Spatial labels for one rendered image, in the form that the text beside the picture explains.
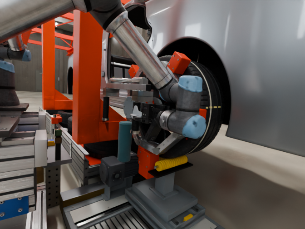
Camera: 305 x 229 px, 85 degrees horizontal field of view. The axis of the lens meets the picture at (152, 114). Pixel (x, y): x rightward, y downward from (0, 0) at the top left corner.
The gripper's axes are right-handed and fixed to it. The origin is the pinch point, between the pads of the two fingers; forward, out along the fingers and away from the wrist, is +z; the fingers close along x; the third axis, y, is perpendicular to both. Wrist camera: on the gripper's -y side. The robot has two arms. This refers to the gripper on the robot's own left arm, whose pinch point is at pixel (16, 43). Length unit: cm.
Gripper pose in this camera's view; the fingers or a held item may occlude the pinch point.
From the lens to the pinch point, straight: 178.1
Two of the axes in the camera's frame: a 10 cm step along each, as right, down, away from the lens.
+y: -2.1, 9.7, 0.9
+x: 9.3, 1.6, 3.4
